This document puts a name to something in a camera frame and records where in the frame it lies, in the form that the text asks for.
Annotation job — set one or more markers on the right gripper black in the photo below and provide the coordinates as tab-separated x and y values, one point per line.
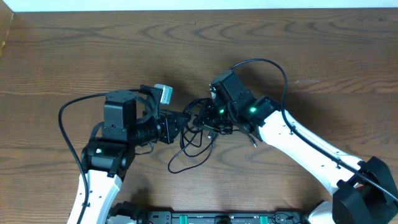
208	116

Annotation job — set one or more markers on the cardboard box edge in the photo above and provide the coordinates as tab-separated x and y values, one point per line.
6	18

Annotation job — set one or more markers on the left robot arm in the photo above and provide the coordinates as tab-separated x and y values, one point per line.
127	212

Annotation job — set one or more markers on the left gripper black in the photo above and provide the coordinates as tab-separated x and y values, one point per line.
168	126

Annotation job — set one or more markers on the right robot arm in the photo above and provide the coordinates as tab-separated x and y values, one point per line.
362	191

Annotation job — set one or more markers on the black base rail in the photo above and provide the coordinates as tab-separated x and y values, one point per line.
224	218

